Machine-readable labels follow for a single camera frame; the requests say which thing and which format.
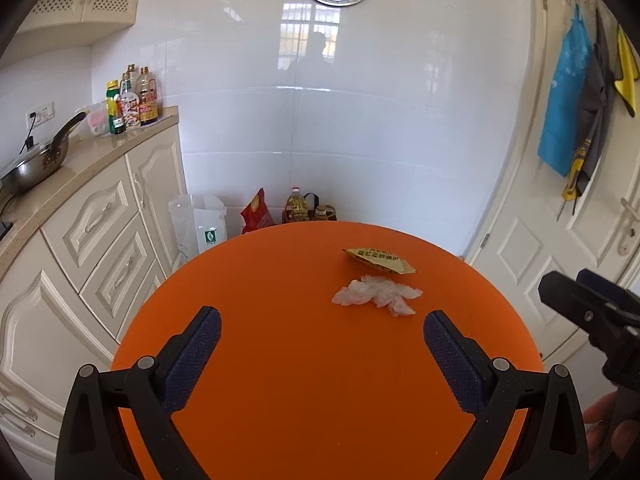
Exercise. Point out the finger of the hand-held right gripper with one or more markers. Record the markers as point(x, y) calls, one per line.
point(575, 302)
point(610, 292)

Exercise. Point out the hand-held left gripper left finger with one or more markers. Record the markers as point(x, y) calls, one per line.
point(192, 360)

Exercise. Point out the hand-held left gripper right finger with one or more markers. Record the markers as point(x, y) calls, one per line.
point(455, 360)

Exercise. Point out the person's right hand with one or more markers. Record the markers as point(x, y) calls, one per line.
point(602, 430)

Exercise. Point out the cream panel door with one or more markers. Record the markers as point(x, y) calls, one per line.
point(520, 260)

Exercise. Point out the crumpled clear plastic wrap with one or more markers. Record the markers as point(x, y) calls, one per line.
point(380, 294)

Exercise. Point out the deep cream drawer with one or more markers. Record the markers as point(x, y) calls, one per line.
point(120, 272)

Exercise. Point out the tan snack packet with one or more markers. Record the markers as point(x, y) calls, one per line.
point(380, 260)

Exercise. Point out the white plastic bag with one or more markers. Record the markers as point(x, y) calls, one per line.
point(197, 230)

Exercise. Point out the cream base cabinet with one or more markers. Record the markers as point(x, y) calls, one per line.
point(45, 320)

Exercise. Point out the red bag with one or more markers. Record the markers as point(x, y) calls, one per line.
point(257, 212)

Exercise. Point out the shallow cream drawer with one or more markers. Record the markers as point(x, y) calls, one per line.
point(92, 220)

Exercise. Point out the grey apron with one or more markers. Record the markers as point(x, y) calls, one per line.
point(597, 110)

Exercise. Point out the oil bottles on floor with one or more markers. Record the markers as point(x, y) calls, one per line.
point(296, 207)

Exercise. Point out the blue apron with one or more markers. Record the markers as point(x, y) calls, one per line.
point(565, 110)

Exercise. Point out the yellow cloth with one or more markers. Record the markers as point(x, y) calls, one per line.
point(627, 70)

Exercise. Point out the beige stone countertop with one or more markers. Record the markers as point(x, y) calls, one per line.
point(100, 155)

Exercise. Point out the black gas stove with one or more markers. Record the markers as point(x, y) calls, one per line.
point(5, 229)

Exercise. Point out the steel wok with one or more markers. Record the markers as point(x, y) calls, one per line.
point(35, 167)

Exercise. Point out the red white label bottle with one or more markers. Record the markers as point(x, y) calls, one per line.
point(131, 110)

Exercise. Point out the clear plastic container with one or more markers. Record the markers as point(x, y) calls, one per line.
point(95, 120)

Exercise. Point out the tall oil bottle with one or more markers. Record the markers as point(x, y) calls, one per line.
point(131, 72)

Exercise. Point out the white wall outlet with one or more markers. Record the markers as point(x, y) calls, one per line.
point(41, 113)

